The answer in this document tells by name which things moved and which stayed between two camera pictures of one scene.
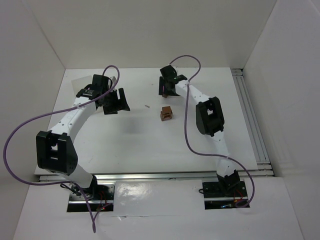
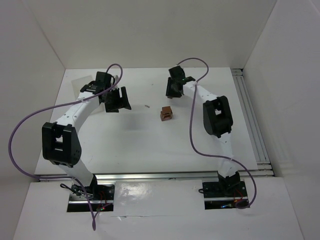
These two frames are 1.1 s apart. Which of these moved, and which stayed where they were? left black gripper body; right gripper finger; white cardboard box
Moved: right gripper finger
Stayed: white cardboard box; left black gripper body
